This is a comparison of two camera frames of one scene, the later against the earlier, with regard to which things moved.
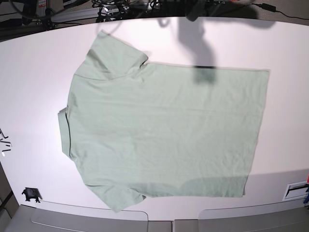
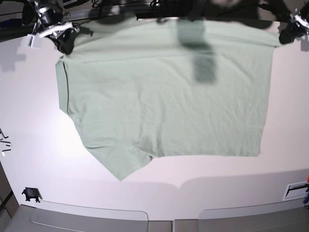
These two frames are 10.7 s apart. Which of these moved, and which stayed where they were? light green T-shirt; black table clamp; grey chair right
Moved: light green T-shirt
Stayed: black table clamp; grey chair right
